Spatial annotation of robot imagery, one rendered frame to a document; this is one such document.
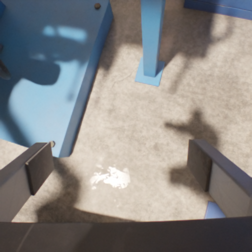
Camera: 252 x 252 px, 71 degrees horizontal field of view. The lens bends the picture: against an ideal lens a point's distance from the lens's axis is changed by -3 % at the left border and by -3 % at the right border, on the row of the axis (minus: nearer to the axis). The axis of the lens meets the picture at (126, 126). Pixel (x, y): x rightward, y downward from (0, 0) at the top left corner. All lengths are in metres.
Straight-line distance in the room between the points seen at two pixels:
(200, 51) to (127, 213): 0.91
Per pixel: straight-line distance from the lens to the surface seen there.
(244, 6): 1.21
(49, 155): 0.17
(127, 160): 0.91
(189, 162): 0.17
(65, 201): 1.02
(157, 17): 0.60
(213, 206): 0.98
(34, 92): 1.00
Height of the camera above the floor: 0.91
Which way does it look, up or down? 80 degrees down
